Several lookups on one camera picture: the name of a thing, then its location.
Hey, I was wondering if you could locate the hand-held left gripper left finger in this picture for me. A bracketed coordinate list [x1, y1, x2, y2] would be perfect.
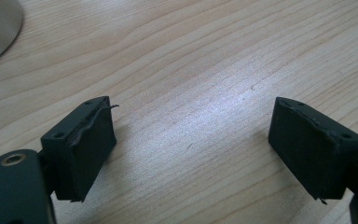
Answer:
[39, 95, 120, 203]

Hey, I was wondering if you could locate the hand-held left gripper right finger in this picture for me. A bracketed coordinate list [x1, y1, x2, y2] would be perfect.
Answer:
[268, 96, 358, 205]

